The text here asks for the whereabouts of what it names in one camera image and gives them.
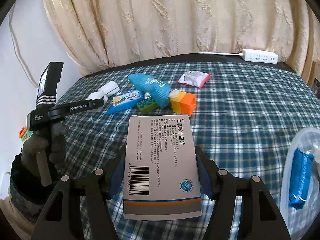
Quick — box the grey gloved left hand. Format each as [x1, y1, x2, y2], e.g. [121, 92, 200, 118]
[21, 123, 69, 177]

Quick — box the blue snack bar wrapper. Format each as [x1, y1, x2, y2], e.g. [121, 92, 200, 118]
[289, 148, 314, 210]

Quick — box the orange yellow toy brick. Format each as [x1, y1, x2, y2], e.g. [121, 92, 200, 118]
[170, 92, 196, 116]

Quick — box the red white snack packet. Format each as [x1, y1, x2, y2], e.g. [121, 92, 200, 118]
[176, 70, 211, 88]

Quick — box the green blue toy brick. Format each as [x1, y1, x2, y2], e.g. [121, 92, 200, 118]
[137, 97, 159, 115]

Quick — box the white medicine box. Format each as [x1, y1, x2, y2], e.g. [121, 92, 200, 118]
[123, 114, 202, 220]

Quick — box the beige patterned curtain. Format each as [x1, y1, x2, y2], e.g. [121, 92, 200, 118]
[43, 0, 319, 80]

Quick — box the light blue cloth pouch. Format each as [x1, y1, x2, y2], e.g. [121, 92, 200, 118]
[128, 73, 170, 109]

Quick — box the clear plastic round tray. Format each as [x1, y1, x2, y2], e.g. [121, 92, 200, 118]
[280, 128, 319, 239]

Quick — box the white power strip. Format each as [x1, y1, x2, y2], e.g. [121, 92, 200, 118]
[242, 49, 278, 64]

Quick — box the white power strip cable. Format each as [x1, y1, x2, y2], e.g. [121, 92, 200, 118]
[197, 51, 244, 56]

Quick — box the blue plaid bed cloth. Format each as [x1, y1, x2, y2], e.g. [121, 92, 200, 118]
[47, 61, 320, 240]

